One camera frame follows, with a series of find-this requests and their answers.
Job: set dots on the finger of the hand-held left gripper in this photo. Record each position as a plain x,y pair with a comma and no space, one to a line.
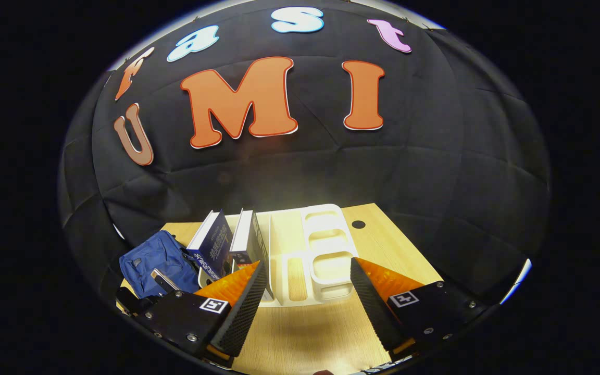
138,302

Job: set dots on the white bookshelf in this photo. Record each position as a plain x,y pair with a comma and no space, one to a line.
328,250

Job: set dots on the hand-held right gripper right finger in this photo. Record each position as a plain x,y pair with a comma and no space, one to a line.
370,307

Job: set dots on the blue schoolbag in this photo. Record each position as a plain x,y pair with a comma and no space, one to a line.
149,260

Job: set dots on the portrait cover book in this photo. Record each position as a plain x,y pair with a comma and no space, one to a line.
250,239

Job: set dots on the dark blue cover book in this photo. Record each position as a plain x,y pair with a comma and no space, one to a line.
216,245

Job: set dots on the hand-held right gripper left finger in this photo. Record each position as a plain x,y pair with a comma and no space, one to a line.
242,312

